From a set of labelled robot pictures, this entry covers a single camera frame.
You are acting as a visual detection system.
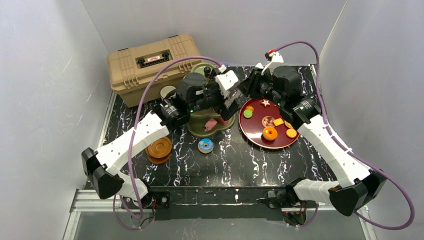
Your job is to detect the green three-tier serving stand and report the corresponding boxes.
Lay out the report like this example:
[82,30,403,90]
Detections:
[177,62,235,138]

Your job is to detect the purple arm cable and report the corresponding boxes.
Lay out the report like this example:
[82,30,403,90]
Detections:
[268,41,416,231]
[112,55,226,232]

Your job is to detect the orange glazed donut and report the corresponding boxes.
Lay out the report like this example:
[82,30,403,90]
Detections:
[262,126,278,141]

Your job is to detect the square yellow cracker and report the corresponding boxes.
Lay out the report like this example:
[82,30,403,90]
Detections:
[272,118,285,127]

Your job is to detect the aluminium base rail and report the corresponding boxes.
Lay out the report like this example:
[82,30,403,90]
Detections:
[62,187,379,240]

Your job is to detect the round yellow biscuit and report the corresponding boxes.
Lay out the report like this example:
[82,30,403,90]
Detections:
[285,128,298,139]

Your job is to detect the pink swirl roll cake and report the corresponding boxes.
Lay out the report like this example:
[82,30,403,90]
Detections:
[203,118,218,133]

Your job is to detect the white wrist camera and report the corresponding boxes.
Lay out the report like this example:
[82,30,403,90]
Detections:
[215,64,239,99]
[255,49,284,76]

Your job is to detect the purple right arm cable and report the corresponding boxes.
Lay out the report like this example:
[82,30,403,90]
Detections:
[268,41,416,231]

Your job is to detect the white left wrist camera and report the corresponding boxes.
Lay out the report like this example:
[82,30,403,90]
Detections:
[215,64,239,99]

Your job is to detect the green macaron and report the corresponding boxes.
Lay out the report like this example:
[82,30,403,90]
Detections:
[242,109,253,119]

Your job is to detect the white cup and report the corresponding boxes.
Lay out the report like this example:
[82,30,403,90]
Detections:
[159,85,176,99]

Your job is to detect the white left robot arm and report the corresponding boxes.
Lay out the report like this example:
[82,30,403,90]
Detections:
[81,70,241,199]

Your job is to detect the stacked brown wooden coasters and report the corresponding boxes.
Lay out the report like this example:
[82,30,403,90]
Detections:
[145,136,172,165]

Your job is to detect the star shaped cookie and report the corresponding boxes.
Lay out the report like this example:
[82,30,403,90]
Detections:
[260,99,271,108]

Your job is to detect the yellow glazed donut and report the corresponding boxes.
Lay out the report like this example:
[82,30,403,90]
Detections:
[284,121,293,129]

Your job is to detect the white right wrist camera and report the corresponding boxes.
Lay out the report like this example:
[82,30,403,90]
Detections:
[255,49,284,76]

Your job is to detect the pink sprinkled cake slice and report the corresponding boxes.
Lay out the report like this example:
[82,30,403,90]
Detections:
[218,117,229,126]

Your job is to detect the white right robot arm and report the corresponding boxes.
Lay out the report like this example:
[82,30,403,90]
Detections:
[239,65,387,217]

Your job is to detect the orange flower cookie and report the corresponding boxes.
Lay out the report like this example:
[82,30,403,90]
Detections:
[245,105,254,113]

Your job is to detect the tan plastic toolbox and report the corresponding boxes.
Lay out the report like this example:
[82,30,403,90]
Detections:
[107,34,202,108]

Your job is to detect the blue frosted donut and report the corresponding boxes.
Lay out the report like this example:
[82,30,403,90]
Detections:
[197,138,214,154]

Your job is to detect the red round lacquer tray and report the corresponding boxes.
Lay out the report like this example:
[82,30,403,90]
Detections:
[238,98,300,150]

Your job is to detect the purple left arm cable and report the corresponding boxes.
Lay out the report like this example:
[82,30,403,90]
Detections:
[112,55,226,232]

